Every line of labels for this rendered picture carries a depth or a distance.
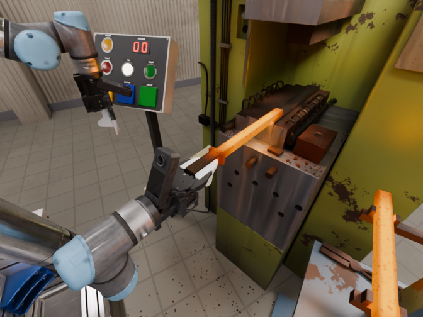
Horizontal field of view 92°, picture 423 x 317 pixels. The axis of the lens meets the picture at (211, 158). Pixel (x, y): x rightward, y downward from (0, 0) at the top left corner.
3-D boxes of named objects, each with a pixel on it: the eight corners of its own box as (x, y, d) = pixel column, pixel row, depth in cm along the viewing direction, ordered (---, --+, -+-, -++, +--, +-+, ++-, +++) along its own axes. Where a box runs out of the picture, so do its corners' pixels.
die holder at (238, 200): (284, 252, 87) (319, 179, 58) (216, 204, 106) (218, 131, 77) (327, 181, 119) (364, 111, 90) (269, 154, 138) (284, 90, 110)
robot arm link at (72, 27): (46, 11, 54) (82, 9, 58) (65, 56, 61) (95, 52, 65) (50, 13, 49) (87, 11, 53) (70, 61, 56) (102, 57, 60)
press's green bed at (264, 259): (265, 291, 117) (283, 253, 87) (214, 248, 136) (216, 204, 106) (304, 226, 149) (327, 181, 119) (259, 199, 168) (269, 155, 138)
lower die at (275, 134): (282, 149, 69) (287, 127, 64) (234, 129, 79) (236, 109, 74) (324, 108, 93) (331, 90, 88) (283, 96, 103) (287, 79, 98)
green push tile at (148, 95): (155, 107, 79) (156, 87, 78) (138, 105, 81) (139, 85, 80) (157, 107, 81) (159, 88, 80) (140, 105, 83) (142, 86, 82)
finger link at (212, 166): (216, 172, 55) (190, 190, 50) (216, 155, 51) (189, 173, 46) (225, 178, 53) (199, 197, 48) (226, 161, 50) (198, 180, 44)
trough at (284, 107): (272, 126, 67) (274, 122, 66) (259, 121, 70) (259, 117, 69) (318, 90, 91) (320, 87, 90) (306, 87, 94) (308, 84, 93)
